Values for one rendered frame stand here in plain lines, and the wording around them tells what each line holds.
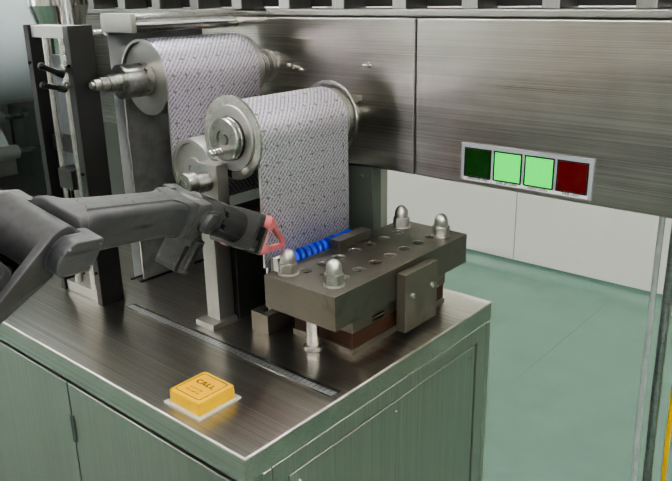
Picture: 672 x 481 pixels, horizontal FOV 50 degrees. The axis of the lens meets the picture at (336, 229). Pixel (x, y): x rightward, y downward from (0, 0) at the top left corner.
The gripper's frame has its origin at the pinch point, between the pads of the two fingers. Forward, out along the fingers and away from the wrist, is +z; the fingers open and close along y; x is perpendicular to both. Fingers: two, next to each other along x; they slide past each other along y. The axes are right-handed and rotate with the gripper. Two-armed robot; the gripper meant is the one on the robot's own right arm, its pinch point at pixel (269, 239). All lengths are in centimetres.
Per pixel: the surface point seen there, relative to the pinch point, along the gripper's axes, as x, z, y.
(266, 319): -13.6, 4.0, 1.7
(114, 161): 13, 30, -98
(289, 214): 5.6, 2.7, 0.2
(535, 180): 23.7, 21.1, 35.6
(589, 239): 63, 269, -41
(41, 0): 38, -18, -74
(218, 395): -25.4, -13.8, 13.2
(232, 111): 18.5, -13.5, -4.9
